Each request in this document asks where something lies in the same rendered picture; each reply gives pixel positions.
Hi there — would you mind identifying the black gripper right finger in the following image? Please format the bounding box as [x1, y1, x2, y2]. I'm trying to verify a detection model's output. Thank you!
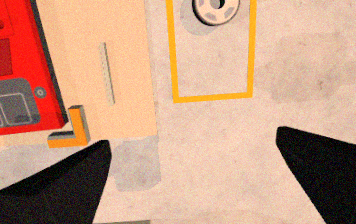
[275, 126, 356, 224]

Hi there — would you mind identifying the yellow rectangular outline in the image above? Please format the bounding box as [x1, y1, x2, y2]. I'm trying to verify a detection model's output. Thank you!
[166, 0, 257, 103]

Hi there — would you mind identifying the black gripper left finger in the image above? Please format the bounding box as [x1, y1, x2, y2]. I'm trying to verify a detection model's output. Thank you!
[0, 140, 112, 224]

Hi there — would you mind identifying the black and beige wheel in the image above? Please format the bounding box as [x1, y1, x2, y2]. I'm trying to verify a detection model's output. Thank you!
[192, 0, 240, 26]

